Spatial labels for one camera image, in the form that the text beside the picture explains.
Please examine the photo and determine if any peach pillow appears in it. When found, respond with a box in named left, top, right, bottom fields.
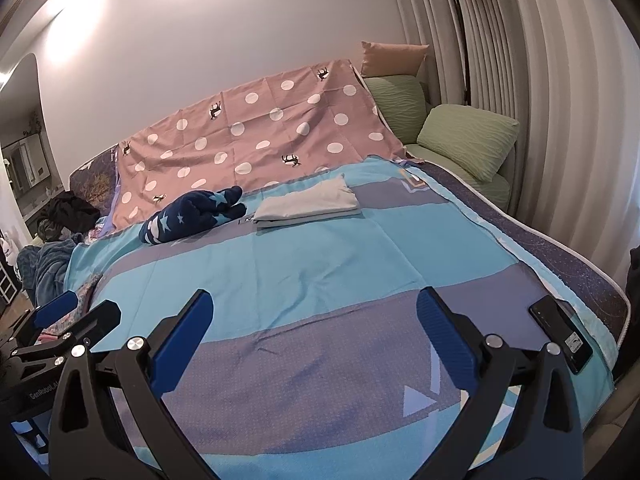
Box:
left=361, top=41, right=431, bottom=78

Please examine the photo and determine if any blue patterned blanket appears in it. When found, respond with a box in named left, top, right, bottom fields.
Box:
left=65, top=157, right=618, bottom=480

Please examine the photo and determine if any green sofa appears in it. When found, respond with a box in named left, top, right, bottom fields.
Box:
left=405, top=142, right=518, bottom=216

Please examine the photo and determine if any blue fleece blanket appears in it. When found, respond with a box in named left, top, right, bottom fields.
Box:
left=17, top=239, right=76, bottom=306

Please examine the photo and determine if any pink polka-dot sheet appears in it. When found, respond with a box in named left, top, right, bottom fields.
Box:
left=111, top=58, right=407, bottom=231

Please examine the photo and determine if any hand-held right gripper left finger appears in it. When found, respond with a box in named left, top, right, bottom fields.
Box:
left=47, top=288, right=236, bottom=480

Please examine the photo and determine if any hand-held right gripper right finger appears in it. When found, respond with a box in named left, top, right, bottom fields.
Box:
left=416, top=286, right=586, bottom=480

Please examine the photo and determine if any pink floral quilt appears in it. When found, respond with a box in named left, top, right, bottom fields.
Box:
left=37, top=272, right=103, bottom=341

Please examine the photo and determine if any white shelf rack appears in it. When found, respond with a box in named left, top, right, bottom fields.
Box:
left=0, top=260, right=23, bottom=306

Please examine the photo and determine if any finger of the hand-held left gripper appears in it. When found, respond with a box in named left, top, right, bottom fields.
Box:
left=15, top=300, right=122, bottom=368
left=10, top=290, right=80, bottom=346

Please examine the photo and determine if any black smartphone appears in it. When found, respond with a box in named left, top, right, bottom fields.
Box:
left=529, top=296, right=596, bottom=375

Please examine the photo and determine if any dark clothes pile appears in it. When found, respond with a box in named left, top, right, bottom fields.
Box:
left=37, top=191, right=101, bottom=241

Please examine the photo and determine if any white pleated curtain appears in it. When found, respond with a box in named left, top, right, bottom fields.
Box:
left=385, top=0, right=640, bottom=271

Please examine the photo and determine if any grey t-shirt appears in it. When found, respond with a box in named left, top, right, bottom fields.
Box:
left=252, top=173, right=362, bottom=229

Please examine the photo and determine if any green pillow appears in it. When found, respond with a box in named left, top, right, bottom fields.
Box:
left=364, top=75, right=433, bottom=143
left=416, top=104, right=521, bottom=183

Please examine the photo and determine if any navy star-patterned garment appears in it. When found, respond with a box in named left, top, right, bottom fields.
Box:
left=138, top=186, right=247, bottom=245

